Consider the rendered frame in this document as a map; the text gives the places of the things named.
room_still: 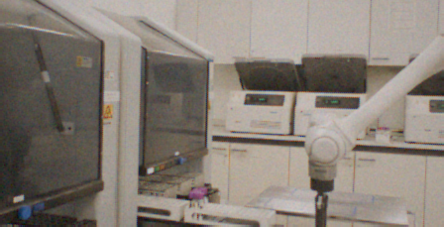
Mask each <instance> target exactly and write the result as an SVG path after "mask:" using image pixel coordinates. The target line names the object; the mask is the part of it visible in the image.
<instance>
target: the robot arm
mask: <svg viewBox="0 0 444 227"><path fill-rule="evenodd" d="M442 69H444V32H442V33H441V34H440V35H439V36H438V37H437V38H436V39H435V40H434V41H433V42H432V43H431V44H430V46H429V47H427V49H425V51H424V52H422V54H420V56H419V57H417V58H416V59H415V60H414V61H413V62H412V63H411V64H410V65H408V66H407V67H406V68H405V69H403V70H402V71H401V72H400V73H398V74H397V76H396V77H395V78H393V79H392V80H391V81H390V82H389V83H387V84H386V86H384V87H383V88H382V89H381V90H380V91H378V93H376V95H375V96H373V97H372V98H371V99H370V100H369V101H368V102H366V103H365V104H364V105H363V106H361V108H358V110H356V111H354V112H353V113H351V114H350V115H348V116H346V117H344V118H337V116H336V114H335V113H332V112H329V111H317V112H314V113H311V115H310V118H309V120H308V125H307V131H306V133H305V152H306V153H307V155H308V175H309V176H310V189H311V190H314V191H316V192H317V195H315V227H328V226H326V225H327V208H328V194H327V193H326V192H330V191H333V190H334V178H335V177H336V176H337V164H338V162H339V161H340V160H342V159H344V157H345V156H346V155H347V154H348V153H349V152H350V151H351V150H352V149H353V148H354V147H355V146H356V139H357V138H358V136H359V135H360V134H361V133H362V132H363V131H364V130H365V129H366V128H367V127H368V126H370V125H371V123H373V122H374V121H376V119H377V118H379V117H380V116H381V115H382V114H383V113H385V112H386V111H388V109H389V108H390V107H391V106H393V105H394V103H396V102H397V101H398V100H399V99H400V98H402V96H405V94H406V93H407V92H409V91H410V90H411V89H412V88H414V87H415V86H417V84H418V83H420V82H422V81H423V80H425V79H426V78H428V77H429V76H432V75H433V74H435V73H437V72H438V71H441V70H442Z"/></svg>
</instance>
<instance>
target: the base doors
mask: <svg viewBox="0 0 444 227"><path fill-rule="evenodd" d="M214 147H215V148H216V149H226V151H223V150H216V149H212V151H211V183H212V187H211V188H218V190H221V198H220V199H223V200H228V205H235V206H241V207H244V205H246V204H247V203H249V202H250V201H251V200H252V199H254V198H255V197H256V196H257V195H259V194H260V193H261V192H263V191H264V190H266V188H268V187H269V186H270V185H284V186H292V187H299V188H310V176H309V175H308V155H307V153H306V152H305V149H303V148H293V147H281V146H259V145H249V144H228V143H218V142H212V148H214ZM234 149H235V150H241V151H245V150H246V152H241V151H231V150H234ZM289 149H290V157H289ZM225 155H227V157H226V158H225V157H224V156H225ZM251 156H258V157H263V158H262V159H251ZM344 158H350V160H345V159H342V160H340V161H339V162H338V164H337V176H336V177H335V178H334V190H336V191H343V192H350V193H353V183H354V193H365V194H372V195H387V196H394V197H402V198H405V205H406V210H414V211H415V218H416V221H417V227H444V158H437V157H427V159H426V157H425V156H406V155H396V154H375V153H364V152H356V163H355V152H351V151H350V152H349V153H348V154H347V155H346V156H345V157H344ZM223 159H225V160H226V164H225V166H223ZM358 159H370V160H372V159H375V161H358ZM425 164H426V175H425ZM349 165H351V167H350V168H349ZM354 165H355V182H354ZM358 165H360V167H359V168H358ZM288 171H289V178H288ZM228 188H229V191H228ZM424 198H425V209H424ZM423 215H424V226H423ZM287 216H288V220H287ZM276 224H278V225H284V227H315V219H313V218H301V217H295V216H289V215H277V214H276ZM326 226H328V227H352V223H344V222H338V221H332V220H327V225H326Z"/></svg>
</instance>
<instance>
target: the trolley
mask: <svg viewBox="0 0 444 227"><path fill-rule="evenodd" d="M326 193H327V194H328V208H327V220H332V221H338V222H344V223H356V224H362V225H374V226H381V227H409V224H408V220H407V214H412V220H413V224H414V227H417V221H416V218H415V211H414V210H406V205H405V198H402V197H394V196H387V195H372V194H365V193H350V192H343V191H336V190H333V191H330V192H326ZM315 195H317V192H316V191H314V190H311V189H310V188H299V187H292V186H284V185H270V186H269V187H268V188H266V190H264V191H263V192H261V193H260V194H259V195H257V196H256V197H255V198H254V199H252V200H251V201H250V202H249V203H247V204H246V205H244V207H248V208H260V209H266V210H275V211H276V214H277V215H289V216H295V217H301V218H313V219H315Z"/></svg>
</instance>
